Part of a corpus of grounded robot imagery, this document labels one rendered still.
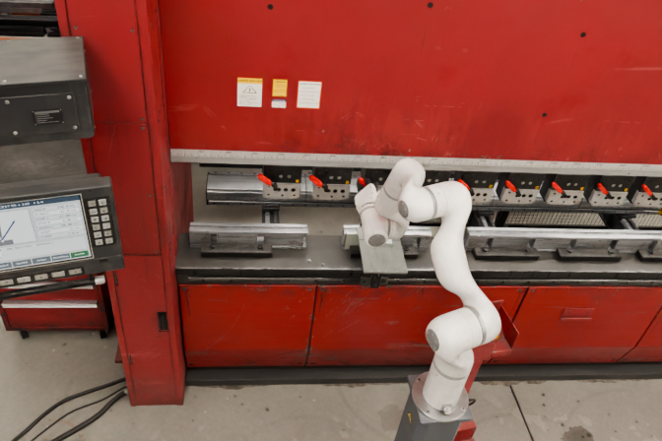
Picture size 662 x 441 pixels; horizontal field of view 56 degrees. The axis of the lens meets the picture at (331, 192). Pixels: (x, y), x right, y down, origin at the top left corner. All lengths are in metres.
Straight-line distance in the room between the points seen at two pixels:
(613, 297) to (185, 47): 2.24
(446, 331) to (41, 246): 1.24
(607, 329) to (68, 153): 2.75
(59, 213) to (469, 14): 1.44
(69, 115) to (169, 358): 1.47
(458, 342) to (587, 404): 1.94
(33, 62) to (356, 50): 1.00
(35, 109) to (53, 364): 1.97
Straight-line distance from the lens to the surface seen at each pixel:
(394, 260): 2.58
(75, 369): 3.51
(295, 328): 2.97
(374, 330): 3.03
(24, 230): 2.05
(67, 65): 1.83
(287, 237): 2.69
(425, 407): 2.17
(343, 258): 2.72
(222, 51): 2.16
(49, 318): 3.46
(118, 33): 1.95
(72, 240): 2.08
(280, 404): 3.29
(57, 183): 1.98
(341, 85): 2.23
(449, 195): 1.85
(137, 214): 2.34
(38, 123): 1.84
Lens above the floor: 2.81
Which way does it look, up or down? 39 degrees down
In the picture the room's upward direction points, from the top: 8 degrees clockwise
